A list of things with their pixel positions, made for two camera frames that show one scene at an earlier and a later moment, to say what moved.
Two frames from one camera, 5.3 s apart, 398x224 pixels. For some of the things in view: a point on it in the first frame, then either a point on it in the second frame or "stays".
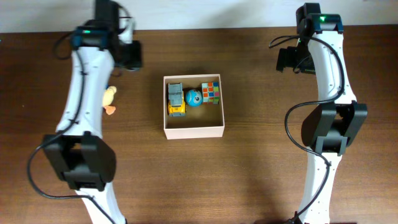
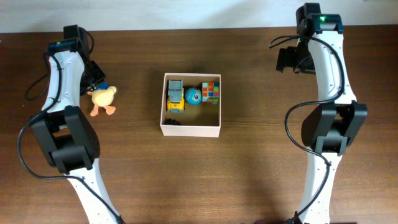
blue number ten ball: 193,97 stays
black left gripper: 139,65 to 102,75
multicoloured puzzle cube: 210,92 stays
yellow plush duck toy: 107,99 stays
